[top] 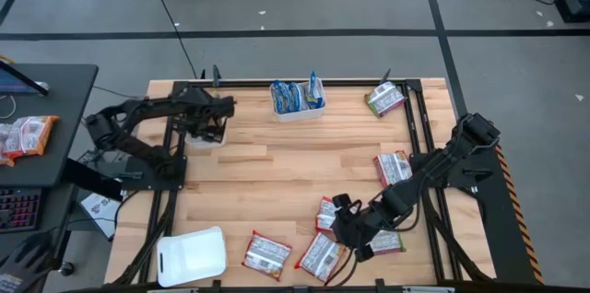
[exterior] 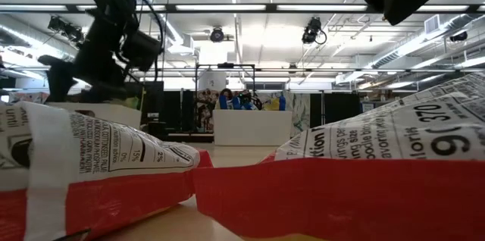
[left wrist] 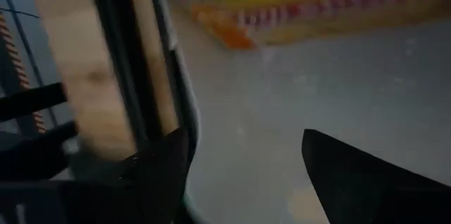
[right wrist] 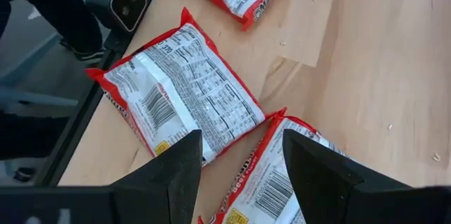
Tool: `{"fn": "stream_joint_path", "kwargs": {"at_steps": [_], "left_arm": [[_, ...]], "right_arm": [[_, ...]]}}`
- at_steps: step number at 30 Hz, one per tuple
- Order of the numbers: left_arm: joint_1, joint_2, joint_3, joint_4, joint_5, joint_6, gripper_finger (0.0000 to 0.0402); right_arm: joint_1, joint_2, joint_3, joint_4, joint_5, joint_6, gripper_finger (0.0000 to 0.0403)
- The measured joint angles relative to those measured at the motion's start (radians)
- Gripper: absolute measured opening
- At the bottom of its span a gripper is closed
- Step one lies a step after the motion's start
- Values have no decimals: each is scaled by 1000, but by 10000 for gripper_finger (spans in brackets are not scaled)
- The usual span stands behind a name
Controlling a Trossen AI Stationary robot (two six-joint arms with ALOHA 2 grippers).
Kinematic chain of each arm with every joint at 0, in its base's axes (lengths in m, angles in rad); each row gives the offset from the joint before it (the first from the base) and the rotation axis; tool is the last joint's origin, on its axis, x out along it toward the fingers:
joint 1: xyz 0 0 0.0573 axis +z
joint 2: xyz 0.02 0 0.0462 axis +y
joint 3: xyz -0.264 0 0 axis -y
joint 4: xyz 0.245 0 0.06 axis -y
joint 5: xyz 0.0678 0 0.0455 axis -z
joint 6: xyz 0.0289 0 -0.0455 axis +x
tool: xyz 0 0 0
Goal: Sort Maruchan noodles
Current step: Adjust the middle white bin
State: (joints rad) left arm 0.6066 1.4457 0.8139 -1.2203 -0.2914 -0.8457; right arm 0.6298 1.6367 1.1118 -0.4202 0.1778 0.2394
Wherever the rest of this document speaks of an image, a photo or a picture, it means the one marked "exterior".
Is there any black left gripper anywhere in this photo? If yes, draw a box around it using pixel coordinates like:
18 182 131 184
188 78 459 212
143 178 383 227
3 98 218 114
37 9 133 104

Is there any red Maruchan ramen packet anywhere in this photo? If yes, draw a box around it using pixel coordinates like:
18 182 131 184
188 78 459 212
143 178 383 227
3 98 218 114
192 72 485 241
0 100 214 241

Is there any white ceiling vent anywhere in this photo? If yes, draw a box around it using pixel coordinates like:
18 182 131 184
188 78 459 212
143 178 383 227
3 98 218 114
424 14 443 35

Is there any black ceiling spotlight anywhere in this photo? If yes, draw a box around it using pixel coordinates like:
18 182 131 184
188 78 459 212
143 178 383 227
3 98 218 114
47 15 85 44

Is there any white bin with ramen label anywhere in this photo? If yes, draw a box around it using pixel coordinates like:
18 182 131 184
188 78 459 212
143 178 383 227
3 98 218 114
45 102 143 131

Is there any black ceiling device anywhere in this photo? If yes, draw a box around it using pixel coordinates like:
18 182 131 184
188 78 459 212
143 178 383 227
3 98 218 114
449 30 469 43

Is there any black panel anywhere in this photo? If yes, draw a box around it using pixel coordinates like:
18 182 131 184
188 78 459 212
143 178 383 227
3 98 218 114
310 92 361 130

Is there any overhead rig crossbar with lights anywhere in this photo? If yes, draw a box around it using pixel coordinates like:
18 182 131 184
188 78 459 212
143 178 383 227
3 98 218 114
0 3 485 15

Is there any brown circle patterned panel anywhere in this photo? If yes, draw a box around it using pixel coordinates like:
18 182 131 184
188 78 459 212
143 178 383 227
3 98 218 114
196 88 221 134

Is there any white box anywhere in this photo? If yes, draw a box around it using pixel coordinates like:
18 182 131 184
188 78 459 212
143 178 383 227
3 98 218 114
199 70 227 91

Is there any round black ceiling fixture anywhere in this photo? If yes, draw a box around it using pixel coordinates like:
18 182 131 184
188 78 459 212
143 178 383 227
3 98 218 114
209 26 226 44

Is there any leaf patterned panel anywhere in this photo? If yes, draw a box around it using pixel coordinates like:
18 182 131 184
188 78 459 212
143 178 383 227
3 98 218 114
254 91 311 139

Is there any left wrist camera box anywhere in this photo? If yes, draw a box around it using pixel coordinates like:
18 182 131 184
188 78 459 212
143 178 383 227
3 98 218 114
120 30 164 72

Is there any black overhead camera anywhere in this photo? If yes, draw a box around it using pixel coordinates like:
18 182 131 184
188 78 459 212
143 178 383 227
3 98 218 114
302 16 328 46

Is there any thin black overhead rail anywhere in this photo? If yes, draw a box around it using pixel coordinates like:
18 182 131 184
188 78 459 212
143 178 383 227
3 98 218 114
0 67 485 73

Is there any black table frame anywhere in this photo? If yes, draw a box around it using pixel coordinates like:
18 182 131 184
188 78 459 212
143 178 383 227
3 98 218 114
142 131 215 144

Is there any black tube stand frame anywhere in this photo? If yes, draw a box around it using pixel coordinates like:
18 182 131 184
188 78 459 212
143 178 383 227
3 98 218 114
195 62 256 136

